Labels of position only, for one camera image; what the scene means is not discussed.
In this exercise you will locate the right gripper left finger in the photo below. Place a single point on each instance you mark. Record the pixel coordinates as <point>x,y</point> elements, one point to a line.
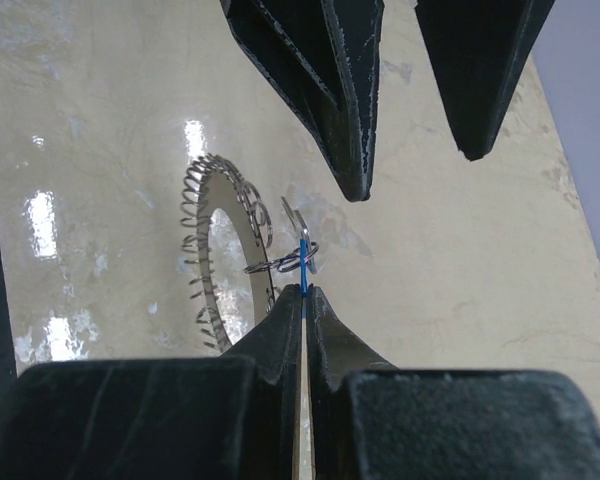
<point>233,416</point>

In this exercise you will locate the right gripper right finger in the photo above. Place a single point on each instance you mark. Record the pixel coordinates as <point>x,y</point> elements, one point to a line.
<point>373,420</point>

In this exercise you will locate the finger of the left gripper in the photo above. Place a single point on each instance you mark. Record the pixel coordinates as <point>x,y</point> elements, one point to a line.
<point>478,50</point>
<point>322,57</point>

